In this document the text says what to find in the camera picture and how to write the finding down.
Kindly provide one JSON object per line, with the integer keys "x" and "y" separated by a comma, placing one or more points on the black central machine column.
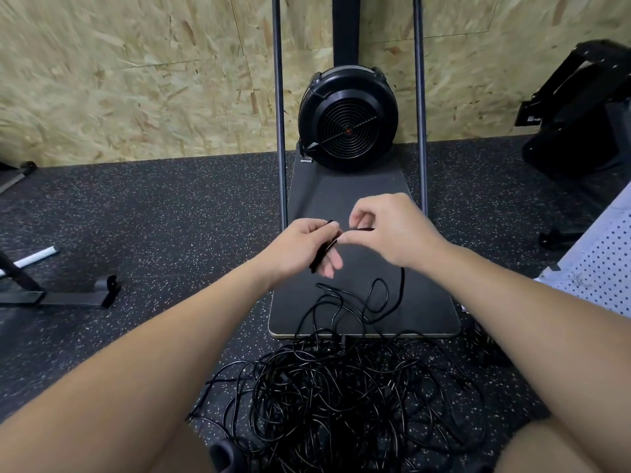
{"x": 349, "y": 29}

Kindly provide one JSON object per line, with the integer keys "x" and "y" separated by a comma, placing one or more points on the black round fan flywheel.
{"x": 347, "y": 120}

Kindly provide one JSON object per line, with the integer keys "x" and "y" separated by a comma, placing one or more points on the white perforated panel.
{"x": 601, "y": 261}

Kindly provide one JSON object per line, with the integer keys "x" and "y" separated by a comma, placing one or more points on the black exercise machine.
{"x": 577, "y": 123}

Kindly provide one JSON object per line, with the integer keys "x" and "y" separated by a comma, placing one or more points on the black metal rack base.
{"x": 59, "y": 296}

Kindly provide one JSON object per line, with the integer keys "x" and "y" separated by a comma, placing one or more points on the black platform board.
{"x": 414, "y": 300}

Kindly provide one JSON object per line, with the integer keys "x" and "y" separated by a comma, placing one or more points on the person's left thumb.
{"x": 315, "y": 224}

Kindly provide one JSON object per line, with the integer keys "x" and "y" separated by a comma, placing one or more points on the white tube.
{"x": 37, "y": 257}

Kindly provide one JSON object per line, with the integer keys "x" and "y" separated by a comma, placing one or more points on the dark metal upright pole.
{"x": 279, "y": 108}
{"x": 420, "y": 103}

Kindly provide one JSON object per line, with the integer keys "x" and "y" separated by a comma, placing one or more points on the person's right thumb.
{"x": 357, "y": 236}

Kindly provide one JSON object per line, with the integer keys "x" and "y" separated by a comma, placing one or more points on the person's left leg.
{"x": 190, "y": 453}

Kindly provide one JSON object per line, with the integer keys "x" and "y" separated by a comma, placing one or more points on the person's left forearm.
{"x": 138, "y": 369}

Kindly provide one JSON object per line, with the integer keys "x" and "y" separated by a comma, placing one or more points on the person's left hand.
{"x": 291, "y": 248}

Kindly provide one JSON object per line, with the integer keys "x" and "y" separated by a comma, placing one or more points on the grey metal bracket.
{"x": 305, "y": 155}

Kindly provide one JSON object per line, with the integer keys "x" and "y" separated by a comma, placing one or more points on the person's leg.
{"x": 190, "y": 453}
{"x": 547, "y": 448}

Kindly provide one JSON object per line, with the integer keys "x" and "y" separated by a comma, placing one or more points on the black round weight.
{"x": 227, "y": 457}

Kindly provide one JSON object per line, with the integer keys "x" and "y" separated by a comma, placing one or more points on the person's right forearm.
{"x": 537, "y": 320}

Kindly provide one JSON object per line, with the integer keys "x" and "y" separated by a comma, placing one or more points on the person's right hand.
{"x": 404, "y": 231}

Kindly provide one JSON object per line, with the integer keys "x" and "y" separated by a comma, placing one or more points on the person's right leg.
{"x": 547, "y": 448}

